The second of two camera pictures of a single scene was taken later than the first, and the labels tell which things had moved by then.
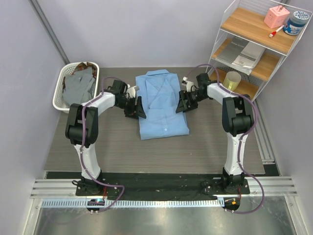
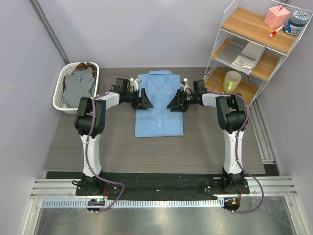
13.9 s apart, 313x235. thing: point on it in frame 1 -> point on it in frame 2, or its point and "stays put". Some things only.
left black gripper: (135, 110) -> (142, 103)
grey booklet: (242, 53) stays put
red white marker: (274, 33) stays put
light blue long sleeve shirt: (159, 92) stays put
